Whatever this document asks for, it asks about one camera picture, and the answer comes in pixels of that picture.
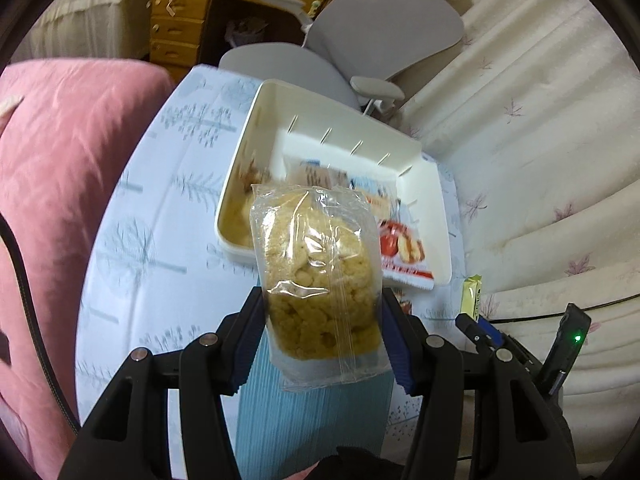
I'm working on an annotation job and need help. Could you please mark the wooden drawer desk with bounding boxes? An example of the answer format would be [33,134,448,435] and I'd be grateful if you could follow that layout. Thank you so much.
[149,0,341,68]

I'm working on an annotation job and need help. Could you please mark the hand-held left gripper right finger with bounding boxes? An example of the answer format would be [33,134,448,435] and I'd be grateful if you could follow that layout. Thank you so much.
[381,290,581,480]

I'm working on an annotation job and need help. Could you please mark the clear packet of brown snack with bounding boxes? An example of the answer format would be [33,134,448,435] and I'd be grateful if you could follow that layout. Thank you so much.
[220,147,273,251]

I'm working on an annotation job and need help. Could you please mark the white floral bedsheet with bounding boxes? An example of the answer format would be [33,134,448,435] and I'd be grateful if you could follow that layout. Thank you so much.
[390,0,640,461]

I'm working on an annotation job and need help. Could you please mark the teal ribbed placemat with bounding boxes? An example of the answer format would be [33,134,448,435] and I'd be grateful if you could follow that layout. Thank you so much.
[235,330,396,480]

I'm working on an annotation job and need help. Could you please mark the pink cushion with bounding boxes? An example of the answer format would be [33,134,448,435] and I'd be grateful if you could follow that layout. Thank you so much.
[0,59,176,466]

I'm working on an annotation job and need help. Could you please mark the white cloth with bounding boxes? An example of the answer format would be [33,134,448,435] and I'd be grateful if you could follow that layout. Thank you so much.
[10,0,158,68]

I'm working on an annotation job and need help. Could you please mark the blue white snack packet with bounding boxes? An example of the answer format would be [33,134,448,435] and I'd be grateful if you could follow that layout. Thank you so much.
[299,159,400,200]

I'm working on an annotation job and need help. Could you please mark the yellow green snack bar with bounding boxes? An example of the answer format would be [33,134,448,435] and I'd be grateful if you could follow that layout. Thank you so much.
[461,274,484,321]

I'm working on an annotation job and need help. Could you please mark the black cable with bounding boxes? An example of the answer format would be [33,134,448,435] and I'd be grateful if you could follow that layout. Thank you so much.
[0,215,80,433]

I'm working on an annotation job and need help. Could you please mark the red date snack packet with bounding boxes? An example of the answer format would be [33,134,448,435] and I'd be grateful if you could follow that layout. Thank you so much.
[375,210,436,291]

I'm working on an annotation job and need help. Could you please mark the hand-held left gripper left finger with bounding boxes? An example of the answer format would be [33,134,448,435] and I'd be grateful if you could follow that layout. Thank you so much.
[57,287,267,480]

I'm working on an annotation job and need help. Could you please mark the white plastic tray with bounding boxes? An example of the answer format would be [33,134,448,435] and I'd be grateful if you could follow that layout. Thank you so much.
[214,79,453,286]

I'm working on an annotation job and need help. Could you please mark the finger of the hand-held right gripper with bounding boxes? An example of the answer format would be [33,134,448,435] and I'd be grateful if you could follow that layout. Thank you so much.
[500,332,535,370]
[455,314,506,357]

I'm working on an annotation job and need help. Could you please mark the crumpled plastic bag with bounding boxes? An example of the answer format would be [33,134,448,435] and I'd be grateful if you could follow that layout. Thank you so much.
[224,16,266,48]

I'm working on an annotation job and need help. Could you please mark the clear packet of rice crisps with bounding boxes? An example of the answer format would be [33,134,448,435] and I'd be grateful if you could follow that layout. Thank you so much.
[249,184,398,393]

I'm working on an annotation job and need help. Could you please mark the grey office chair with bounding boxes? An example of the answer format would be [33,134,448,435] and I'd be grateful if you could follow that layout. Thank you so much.
[219,0,483,116]

